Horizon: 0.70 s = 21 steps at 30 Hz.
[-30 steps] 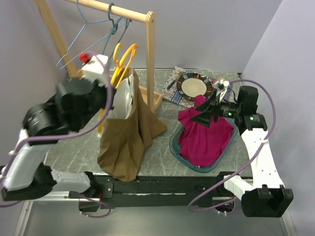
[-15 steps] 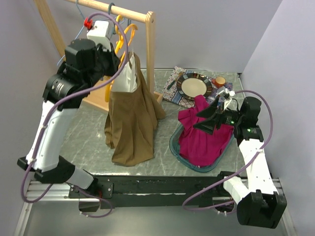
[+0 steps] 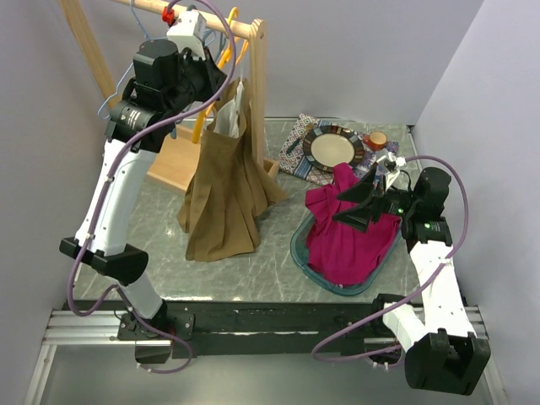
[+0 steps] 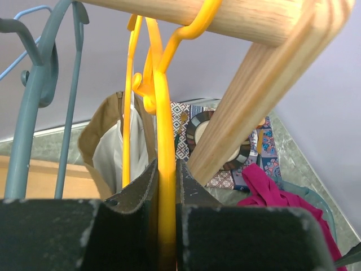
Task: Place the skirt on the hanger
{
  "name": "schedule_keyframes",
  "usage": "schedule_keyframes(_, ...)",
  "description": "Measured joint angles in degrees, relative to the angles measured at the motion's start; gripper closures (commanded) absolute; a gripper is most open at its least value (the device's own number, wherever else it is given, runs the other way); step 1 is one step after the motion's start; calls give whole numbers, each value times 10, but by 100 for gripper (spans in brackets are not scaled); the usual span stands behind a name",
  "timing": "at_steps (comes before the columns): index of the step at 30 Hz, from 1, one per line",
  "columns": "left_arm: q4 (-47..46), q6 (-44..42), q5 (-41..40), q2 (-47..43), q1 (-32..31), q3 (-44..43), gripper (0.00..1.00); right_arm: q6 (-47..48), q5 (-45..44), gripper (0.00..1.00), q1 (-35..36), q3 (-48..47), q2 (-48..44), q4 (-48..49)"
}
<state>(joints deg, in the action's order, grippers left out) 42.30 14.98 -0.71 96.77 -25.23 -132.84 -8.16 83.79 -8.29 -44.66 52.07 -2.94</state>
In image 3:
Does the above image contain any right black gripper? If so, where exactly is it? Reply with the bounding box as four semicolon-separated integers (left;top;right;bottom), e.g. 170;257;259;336
332;165;420;233

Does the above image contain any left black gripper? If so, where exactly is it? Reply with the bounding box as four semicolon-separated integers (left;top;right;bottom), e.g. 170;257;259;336
165;44;228;116

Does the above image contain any yellow plastic hanger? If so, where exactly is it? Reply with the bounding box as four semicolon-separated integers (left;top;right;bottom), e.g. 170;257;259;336
191;6;249;144

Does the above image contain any tan skirt with white lining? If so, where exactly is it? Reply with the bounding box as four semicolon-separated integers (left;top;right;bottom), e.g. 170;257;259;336
177;78;286;262

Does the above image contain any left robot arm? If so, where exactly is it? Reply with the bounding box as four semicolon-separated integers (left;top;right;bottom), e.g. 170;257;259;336
59;39;227;339

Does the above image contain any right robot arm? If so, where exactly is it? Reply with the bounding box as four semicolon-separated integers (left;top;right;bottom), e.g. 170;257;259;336
332;167;491;396

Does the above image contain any teal plastic hanger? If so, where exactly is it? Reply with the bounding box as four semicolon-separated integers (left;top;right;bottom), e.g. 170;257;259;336
170;4;226;111

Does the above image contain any magenta garment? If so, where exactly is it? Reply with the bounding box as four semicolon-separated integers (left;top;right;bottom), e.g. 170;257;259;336
305;163;401;286

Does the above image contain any orange ceramic cup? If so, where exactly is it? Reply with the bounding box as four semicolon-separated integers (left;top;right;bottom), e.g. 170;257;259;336
363;131;388;152

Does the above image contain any brown rimmed ceramic plate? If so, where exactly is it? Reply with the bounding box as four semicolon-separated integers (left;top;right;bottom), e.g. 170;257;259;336
302;125;365;172

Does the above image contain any teal plastic basket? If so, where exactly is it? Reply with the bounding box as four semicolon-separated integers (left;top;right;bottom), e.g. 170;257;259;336
290;213;402;297

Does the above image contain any wooden clothes rack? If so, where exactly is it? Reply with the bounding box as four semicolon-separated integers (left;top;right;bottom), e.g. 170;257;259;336
57;0;281;194

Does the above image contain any dark green pen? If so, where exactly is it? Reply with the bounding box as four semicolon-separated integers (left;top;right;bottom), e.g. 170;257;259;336
286;138;301;154

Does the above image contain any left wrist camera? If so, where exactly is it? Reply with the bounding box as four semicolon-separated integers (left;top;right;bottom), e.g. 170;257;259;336
166;9;207;59

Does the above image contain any light blue wire hanger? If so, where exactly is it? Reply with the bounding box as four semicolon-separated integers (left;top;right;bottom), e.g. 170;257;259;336
97;0;149;122

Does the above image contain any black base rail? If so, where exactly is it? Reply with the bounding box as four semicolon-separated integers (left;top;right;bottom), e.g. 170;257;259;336
117;299;381;364

